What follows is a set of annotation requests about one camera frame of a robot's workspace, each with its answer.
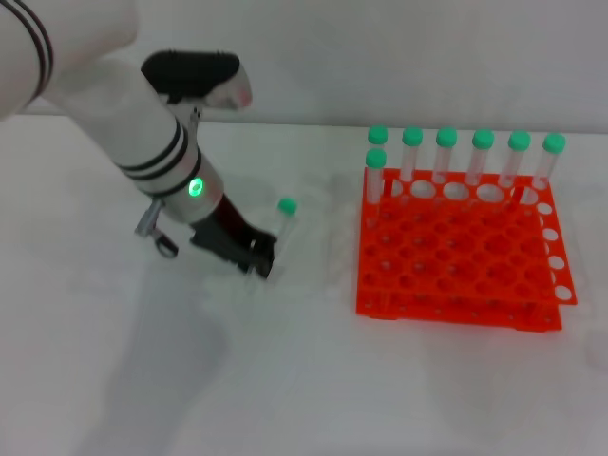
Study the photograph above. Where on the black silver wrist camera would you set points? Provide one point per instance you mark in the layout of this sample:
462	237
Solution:
190	71

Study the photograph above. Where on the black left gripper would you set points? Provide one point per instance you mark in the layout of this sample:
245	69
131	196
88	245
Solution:
228	233

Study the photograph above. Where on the green-capped clear test tube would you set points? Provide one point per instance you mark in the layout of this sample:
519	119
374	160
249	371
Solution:
287	205
378	134
483	138
376	159
446	137
554	143
519	140
412	137

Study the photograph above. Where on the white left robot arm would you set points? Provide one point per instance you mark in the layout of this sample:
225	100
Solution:
90	90

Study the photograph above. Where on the orange test tube rack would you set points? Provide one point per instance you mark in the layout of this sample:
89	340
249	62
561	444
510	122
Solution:
451	247

